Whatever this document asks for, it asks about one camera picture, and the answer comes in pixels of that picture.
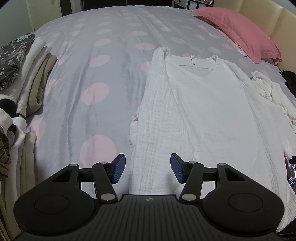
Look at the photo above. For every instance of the dark floral folded cloth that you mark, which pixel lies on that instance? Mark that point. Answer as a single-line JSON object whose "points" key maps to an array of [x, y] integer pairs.
{"points": [[11, 60]]}

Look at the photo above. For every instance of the white bedside shelf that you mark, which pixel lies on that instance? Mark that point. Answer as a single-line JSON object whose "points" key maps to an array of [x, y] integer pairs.
{"points": [[182, 3]]}

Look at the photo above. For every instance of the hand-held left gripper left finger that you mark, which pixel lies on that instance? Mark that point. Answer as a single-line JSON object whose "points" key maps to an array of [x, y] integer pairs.
{"points": [[118, 169]]}

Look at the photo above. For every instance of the cream folded cloth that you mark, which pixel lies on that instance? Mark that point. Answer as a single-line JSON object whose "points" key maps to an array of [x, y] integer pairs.
{"points": [[23, 173]]}

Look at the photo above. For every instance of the brown striped garment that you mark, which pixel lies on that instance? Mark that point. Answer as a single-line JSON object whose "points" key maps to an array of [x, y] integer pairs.
{"points": [[3, 157]]}

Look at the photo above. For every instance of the colourful printed box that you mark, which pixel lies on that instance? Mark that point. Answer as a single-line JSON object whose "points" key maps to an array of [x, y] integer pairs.
{"points": [[291, 172]]}

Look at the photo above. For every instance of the bed with polka-dot sheet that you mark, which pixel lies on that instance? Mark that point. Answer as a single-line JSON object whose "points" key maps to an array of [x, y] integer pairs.
{"points": [[92, 92]]}

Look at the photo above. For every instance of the white gauze garment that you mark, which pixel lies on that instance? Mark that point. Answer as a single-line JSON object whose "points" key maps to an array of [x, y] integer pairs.
{"points": [[196, 104]]}

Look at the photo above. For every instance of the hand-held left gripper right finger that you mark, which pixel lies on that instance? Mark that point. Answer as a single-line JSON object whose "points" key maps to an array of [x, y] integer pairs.
{"points": [[177, 169]]}

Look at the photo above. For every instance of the white folded sweatshirt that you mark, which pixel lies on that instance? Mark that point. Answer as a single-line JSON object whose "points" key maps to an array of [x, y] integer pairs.
{"points": [[34, 60]]}

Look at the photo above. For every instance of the pink pillow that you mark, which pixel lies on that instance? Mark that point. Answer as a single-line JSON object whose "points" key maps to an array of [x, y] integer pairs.
{"points": [[242, 32]]}

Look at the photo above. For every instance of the black and white garment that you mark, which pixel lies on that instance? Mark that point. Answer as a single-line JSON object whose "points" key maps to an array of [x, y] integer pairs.
{"points": [[7, 106]]}

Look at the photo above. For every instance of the cream padded headboard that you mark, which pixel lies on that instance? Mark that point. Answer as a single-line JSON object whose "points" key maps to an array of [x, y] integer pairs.
{"points": [[284, 25]]}

